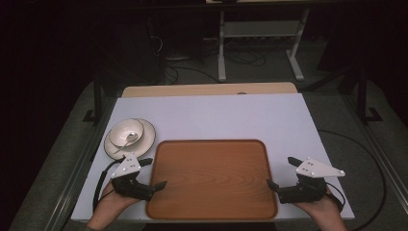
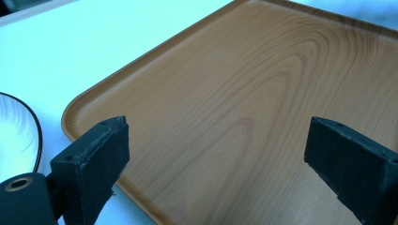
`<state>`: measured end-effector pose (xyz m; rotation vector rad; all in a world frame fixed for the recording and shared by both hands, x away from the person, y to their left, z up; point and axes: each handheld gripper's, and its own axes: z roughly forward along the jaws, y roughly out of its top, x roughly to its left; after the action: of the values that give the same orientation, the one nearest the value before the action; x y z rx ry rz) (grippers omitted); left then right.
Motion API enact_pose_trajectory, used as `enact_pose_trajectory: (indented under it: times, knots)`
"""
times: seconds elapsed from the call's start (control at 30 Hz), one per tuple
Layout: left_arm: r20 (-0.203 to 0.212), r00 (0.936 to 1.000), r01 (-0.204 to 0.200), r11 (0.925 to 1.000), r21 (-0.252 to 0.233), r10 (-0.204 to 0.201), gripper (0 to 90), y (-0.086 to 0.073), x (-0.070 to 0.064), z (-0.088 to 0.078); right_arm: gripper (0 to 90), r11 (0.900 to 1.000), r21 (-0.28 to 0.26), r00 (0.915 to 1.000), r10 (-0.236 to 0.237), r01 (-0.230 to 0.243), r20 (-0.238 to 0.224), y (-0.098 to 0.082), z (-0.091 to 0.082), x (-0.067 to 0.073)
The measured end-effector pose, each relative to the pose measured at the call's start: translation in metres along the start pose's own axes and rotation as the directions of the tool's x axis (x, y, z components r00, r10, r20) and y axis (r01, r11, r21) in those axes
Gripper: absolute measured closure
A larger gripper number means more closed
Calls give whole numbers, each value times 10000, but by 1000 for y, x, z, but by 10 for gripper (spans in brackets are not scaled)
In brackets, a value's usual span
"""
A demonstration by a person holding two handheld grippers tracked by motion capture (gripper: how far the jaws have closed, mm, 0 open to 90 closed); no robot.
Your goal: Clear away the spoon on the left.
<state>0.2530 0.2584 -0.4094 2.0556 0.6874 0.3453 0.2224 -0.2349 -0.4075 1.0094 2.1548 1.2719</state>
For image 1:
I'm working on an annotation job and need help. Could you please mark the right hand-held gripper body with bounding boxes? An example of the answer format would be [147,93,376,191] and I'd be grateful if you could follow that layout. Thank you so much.
[278,157,346,205]

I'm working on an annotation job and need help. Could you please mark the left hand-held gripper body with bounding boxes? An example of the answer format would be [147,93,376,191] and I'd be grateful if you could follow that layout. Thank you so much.
[110,153,155,202]

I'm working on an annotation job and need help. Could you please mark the person's left hand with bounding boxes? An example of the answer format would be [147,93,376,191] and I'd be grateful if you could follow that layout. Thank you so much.
[94,182,142,223]

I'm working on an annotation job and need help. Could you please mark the person's right hand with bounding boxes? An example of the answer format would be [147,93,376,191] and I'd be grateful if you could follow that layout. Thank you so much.
[294,189,343,221]

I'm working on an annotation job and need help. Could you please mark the white plate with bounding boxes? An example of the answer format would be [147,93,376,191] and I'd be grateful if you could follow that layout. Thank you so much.
[103,117,157,161]

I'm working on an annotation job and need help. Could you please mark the metal spoon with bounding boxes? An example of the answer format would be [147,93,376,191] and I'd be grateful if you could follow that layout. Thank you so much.
[113,132,140,155]

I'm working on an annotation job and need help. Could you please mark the white bowl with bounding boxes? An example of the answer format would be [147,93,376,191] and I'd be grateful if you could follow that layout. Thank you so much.
[108,118,145,149]

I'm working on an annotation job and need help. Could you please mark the brown wooden tray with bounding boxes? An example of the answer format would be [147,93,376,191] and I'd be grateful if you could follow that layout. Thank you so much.
[145,139,279,221]

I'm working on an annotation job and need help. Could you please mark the black metal stand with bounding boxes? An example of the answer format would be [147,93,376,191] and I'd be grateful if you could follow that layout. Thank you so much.
[356,65,384,125]
[82,68,104,125]

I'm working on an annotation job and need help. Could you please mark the white metal stand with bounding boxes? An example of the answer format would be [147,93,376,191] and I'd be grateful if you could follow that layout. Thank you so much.
[217,8,311,83]

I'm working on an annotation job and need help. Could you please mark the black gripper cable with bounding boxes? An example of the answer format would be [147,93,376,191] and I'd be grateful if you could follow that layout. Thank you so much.
[325,181,346,213]
[92,156,127,213]

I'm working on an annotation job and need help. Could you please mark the aluminium floor rail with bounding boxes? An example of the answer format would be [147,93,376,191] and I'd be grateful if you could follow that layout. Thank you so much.
[340,94,408,208]
[51,95,117,231]

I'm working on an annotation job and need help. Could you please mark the long black floor cable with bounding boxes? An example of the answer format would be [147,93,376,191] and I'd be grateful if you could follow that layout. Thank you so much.
[317,129,388,231]

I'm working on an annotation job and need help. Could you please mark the tangled black floor cables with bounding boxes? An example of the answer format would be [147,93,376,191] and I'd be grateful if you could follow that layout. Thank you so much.
[165,38,268,85]

